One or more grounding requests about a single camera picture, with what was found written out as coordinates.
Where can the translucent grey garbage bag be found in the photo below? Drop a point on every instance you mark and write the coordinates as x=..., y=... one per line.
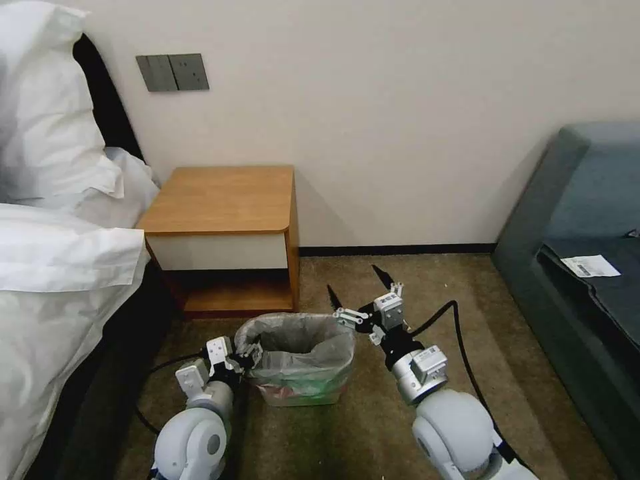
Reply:
x=330, y=357

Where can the small clear trash can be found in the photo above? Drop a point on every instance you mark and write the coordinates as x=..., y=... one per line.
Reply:
x=300, y=396

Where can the grey wall socket panel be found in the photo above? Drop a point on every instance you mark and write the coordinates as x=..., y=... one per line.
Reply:
x=189, y=72

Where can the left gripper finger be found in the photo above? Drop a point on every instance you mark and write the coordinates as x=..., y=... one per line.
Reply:
x=239, y=365
x=248, y=351

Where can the white nightstand drawer front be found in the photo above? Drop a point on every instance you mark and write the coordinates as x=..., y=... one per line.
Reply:
x=220, y=250

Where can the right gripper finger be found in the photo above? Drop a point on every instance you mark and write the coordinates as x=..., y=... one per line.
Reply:
x=350, y=317
x=386, y=280

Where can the black bed headboard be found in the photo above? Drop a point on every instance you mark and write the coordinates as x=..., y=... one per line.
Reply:
x=112, y=100

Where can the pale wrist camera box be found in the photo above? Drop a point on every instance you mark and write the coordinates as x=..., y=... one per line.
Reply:
x=390, y=310
x=218, y=352

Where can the teal sofa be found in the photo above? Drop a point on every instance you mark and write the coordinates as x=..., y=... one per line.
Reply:
x=555, y=210

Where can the black baseboard strip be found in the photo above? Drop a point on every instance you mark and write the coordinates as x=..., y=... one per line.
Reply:
x=400, y=249

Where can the white paper label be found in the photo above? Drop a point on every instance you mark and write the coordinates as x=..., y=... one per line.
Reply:
x=590, y=265

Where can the white duvet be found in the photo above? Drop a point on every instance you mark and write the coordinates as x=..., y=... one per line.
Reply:
x=50, y=300

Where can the small white pillow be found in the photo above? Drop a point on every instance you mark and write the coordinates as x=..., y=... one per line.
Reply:
x=135, y=190

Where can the large white pillow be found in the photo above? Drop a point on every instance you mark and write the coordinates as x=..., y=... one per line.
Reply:
x=40, y=110

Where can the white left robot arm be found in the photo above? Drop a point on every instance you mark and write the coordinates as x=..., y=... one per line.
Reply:
x=192, y=440

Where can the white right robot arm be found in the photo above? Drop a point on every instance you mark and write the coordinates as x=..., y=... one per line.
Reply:
x=450, y=425

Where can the dark bed base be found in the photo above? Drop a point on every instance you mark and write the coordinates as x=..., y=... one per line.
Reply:
x=115, y=360

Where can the black sheet on sofa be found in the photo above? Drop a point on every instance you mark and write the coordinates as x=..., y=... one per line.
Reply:
x=615, y=305

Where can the grey wall switch panel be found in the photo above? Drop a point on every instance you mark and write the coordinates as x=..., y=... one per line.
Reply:
x=154, y=74

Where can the wooden nightstand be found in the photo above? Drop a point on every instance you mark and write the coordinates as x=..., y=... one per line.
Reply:
x=225, y=200

